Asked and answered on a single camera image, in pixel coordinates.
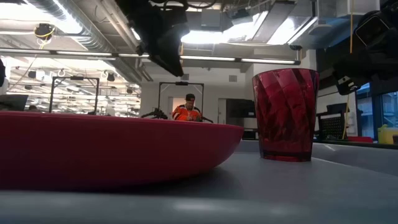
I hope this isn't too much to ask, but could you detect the red round plate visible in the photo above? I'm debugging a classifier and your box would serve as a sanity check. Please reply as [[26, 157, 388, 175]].
[[0, 110, 245, 192]]

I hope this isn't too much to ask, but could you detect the black mesh chair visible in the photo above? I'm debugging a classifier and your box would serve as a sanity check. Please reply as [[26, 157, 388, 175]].
[[316, 102, 349, 141]]

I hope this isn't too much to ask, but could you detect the red faceted plastic cup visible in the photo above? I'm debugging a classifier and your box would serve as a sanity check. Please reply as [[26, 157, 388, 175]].
[[251, 68, 320, 163]]

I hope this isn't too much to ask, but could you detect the background red tray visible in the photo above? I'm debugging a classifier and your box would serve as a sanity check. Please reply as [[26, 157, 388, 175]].
[[347, 136, 374, 144]]

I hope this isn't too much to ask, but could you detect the glass window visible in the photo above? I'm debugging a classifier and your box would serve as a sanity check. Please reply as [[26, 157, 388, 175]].
[[356, 83, 398, 139]]

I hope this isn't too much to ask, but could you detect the black gantry frame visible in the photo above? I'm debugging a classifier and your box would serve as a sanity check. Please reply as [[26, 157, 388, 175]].
[[48, 76, 100, 115], [157, 81, 205, 123]]

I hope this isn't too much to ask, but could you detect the silver spiral ventilation duct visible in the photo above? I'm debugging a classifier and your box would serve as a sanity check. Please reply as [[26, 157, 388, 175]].
[[27, 0, 153, 83]]

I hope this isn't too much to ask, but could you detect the black yellow cable reel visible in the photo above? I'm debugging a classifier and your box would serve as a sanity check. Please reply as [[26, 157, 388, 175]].
[[34, 23, 57, 41]]

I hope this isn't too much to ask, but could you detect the yellow plastic container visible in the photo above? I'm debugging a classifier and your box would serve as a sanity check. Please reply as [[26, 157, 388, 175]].
[[377, 124, 398, 145]]

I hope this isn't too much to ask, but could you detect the grey ceiling unit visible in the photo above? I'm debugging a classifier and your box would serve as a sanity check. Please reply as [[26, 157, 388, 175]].
[[200, 8, 223, 29]]

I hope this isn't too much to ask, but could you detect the long linear ceiling light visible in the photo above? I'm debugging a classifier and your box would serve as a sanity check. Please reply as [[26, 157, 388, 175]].
[[0, 49, 301, 66]]

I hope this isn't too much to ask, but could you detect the black computer monitor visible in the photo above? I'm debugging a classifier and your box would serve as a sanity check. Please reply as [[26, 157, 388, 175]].
[[0, 94, 29, 112]]

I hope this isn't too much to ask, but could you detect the black wall screen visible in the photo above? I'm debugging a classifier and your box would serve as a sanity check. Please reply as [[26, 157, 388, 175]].
[[226, 98, 256, 119]]

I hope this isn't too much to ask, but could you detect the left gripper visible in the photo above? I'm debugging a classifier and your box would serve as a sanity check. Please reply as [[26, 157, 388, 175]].
[[116, 0, 191, 78]]

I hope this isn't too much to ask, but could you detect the person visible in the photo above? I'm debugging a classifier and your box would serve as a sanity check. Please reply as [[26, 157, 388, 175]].
[[172, 93, 203, 122]]

